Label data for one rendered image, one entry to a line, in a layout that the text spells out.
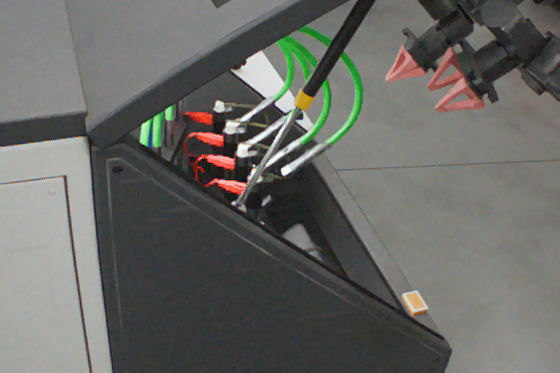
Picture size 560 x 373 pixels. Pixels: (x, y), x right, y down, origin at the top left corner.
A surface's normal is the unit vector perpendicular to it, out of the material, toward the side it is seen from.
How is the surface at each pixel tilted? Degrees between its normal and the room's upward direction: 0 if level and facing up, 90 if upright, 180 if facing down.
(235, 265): 90
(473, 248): 0
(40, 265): 90
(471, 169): 0
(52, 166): 90
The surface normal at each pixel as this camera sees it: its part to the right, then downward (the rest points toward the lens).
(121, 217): 0.32, 0.55
